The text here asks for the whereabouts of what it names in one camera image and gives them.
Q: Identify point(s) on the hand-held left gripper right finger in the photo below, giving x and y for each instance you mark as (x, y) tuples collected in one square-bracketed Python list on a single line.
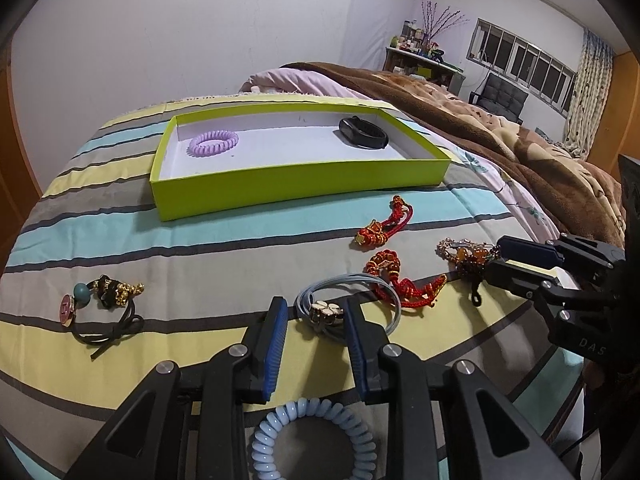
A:
[(356, 345)]

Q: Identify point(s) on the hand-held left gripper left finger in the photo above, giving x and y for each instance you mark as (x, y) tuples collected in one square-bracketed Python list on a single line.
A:
[(276, 345)]

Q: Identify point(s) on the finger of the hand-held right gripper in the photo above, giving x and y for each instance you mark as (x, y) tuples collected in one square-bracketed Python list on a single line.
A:
[(525, 249), (515, 277)]

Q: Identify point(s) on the green cardboard box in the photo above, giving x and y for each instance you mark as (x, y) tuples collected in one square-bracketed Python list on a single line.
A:
[(300, 190)]

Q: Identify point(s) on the black chair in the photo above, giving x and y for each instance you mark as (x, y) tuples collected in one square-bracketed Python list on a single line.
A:
[(500, 95)]

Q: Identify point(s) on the striped bed sheet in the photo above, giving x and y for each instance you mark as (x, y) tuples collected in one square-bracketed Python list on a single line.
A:
[(150, 250)]

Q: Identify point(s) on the brown printed blanket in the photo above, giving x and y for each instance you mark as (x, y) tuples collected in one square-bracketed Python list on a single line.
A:
[(450, 105)]

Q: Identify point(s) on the wooden cabinet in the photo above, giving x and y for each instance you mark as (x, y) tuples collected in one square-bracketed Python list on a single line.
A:
[(622, 110)]

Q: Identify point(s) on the patterned curtain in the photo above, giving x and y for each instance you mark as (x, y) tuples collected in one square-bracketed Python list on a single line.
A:
[(590, 90)]

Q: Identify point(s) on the window with metal bars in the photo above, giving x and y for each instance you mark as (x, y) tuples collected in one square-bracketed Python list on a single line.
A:
[(525, 60)]

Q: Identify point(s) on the black fitness band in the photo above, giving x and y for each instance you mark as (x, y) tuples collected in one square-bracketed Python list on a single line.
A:
[(350, 127)]

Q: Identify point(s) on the wooden shelf unit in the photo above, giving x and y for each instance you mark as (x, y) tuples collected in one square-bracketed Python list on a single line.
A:
[(400, 62)]

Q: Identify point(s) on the group of bottles on shelf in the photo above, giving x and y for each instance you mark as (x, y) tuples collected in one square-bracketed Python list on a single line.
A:
[(412, 35)]

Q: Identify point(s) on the purple decorative branches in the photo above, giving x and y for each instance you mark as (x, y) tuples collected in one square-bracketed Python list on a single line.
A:
[(440, 20)]

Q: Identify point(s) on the wooden door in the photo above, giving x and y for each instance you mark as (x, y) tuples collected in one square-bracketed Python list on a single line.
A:
[(15, 160)]

